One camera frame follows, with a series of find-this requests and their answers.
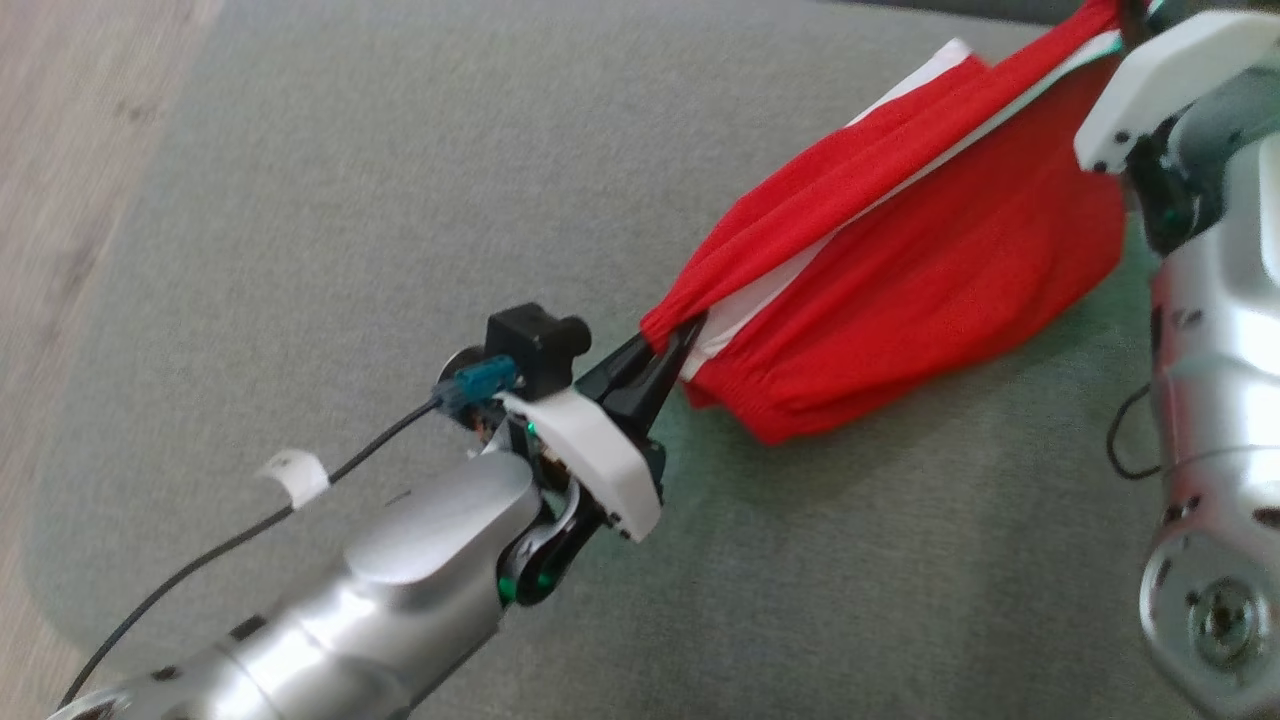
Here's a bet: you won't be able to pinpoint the white tape label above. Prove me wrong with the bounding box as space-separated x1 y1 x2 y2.
257 450 331 508

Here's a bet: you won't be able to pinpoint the red Bulls 23 shorts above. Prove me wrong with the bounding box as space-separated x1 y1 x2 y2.
640 0 1131 446

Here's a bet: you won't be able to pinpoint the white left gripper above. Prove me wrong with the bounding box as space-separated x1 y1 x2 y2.
478 316 707 608

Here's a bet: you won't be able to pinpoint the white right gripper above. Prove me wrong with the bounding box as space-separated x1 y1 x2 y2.
1073 0 1280 256

